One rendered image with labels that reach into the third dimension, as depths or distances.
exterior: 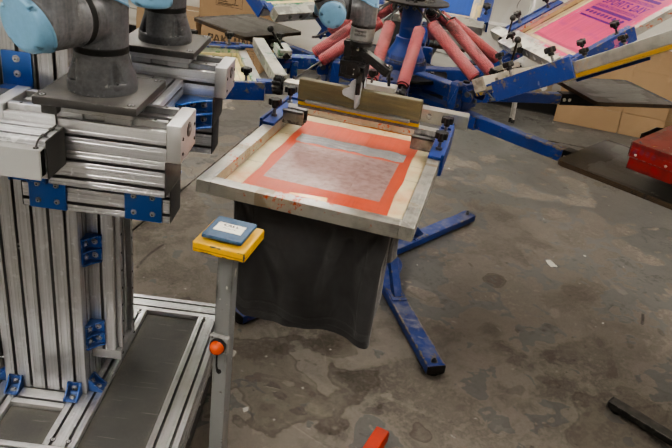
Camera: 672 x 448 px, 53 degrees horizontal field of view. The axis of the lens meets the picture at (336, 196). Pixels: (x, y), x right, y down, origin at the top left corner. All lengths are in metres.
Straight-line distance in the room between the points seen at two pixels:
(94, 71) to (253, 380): 1.48
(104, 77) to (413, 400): 1.70
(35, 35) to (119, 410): 1.24
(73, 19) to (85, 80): 0.16
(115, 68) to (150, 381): 1.14
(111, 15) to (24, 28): 0.18
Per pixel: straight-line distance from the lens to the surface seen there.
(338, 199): 1.83
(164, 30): 2.00
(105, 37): 1.53
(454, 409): 2.69
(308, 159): 2.06
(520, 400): 2.82
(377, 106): 2.17
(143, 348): 2.46
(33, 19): 1.41
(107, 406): 2.27
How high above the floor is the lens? 1.75
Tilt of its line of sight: 26 degrees down
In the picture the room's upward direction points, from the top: 7 degrees clockwise
